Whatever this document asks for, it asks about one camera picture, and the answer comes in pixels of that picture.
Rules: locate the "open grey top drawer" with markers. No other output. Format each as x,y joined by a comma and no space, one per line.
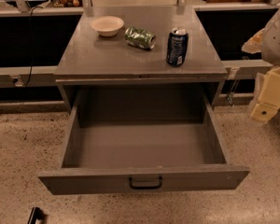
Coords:
115,133

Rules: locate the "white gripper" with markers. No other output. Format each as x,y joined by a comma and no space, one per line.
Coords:
276,41

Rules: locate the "grey metal cabinet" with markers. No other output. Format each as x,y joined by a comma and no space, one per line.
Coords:
91,59

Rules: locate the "blue pepsi can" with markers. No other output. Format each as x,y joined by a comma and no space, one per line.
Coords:
177,47

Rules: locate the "white paper bowl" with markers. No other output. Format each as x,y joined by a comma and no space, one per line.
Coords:
107,25

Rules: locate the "black drawer handle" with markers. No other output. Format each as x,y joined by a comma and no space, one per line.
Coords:
145,184

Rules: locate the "black object on floor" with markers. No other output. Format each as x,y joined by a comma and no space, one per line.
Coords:
37,216

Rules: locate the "green crushed soda can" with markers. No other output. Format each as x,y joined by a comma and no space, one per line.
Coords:
140,38

